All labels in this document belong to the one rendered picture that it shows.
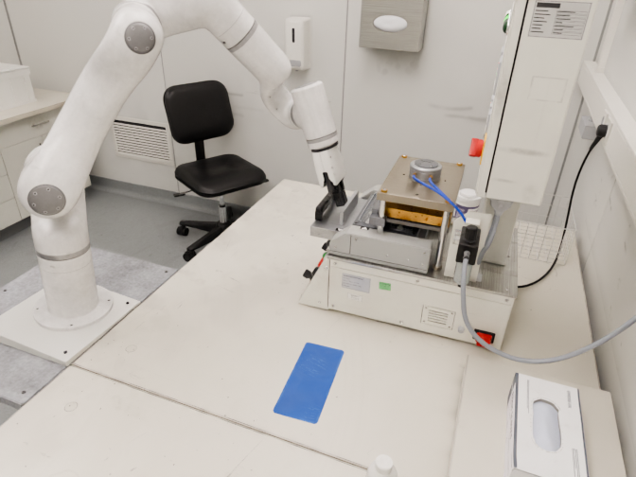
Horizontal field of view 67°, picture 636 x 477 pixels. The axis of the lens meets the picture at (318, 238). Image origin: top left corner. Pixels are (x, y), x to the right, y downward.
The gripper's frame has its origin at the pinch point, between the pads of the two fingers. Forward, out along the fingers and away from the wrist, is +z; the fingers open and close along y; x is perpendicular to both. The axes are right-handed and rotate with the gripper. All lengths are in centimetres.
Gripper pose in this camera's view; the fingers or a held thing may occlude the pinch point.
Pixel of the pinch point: (341, 198)
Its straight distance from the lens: 134.4
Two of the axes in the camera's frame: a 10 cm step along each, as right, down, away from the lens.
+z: 3.0, 8.8, 3.8
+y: -3.4, 4.6, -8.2
